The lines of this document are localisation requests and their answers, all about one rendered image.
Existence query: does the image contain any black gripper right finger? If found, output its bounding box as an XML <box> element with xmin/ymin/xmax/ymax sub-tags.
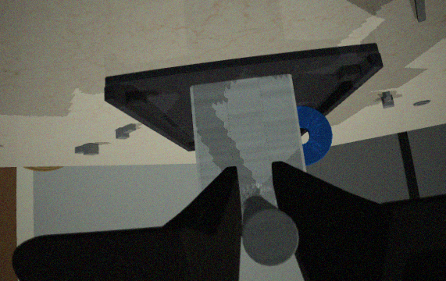
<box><xmin>272</xmin><ymin>161</ymin><xmax>446</xmax><ymax>281</ymax></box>

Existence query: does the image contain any blue ring spacer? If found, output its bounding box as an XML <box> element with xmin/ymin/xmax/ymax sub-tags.
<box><xmin>297</xmin><ymin>105</ymin><xmax>333</xmax><ymax>166</ymax></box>

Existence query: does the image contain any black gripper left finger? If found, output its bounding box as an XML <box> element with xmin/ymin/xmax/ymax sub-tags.
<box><xmin>12</xmin><ymin>166</ymin><xmax>242</xmax><ymax>281</ymax></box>

